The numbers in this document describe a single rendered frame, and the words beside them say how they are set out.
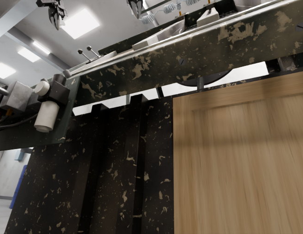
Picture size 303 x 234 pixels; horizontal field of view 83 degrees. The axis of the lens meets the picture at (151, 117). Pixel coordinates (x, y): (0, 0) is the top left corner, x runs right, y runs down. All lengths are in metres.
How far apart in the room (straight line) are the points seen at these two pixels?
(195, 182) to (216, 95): 0.30
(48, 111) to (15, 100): 0.15
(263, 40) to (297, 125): 0.25
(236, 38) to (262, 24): 0.05
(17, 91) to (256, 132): 0.76
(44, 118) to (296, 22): 0.65
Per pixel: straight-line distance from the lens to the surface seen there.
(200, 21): 0.60
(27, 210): 1.12
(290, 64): 1.49
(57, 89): 0.60
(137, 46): 0.65
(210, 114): 0.62
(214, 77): 1.79
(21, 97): 0.71
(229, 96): 0.64
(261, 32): 0.49
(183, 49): 0.49
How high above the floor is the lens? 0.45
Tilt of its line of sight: 24 degrees up
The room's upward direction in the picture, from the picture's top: 3 degrees clockwise
